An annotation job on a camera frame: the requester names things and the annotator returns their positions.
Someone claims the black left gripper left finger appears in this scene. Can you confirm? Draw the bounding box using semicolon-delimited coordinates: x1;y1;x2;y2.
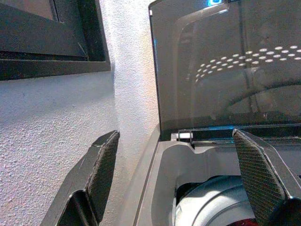
41;130;121;226

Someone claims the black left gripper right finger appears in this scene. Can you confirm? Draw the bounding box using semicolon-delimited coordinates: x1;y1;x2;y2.
231;128;301;226

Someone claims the grey top-load washing machine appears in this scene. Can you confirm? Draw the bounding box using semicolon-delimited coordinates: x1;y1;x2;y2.
119;122;301;226

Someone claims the silver washer drum rim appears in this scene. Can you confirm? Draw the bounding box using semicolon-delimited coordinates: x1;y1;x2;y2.
174;175;257;226

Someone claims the dark glass washer lid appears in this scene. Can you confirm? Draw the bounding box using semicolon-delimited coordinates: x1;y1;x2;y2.
148;0;301;144

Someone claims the dark window frame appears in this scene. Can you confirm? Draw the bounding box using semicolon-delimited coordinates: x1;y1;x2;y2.
0;0;111;81

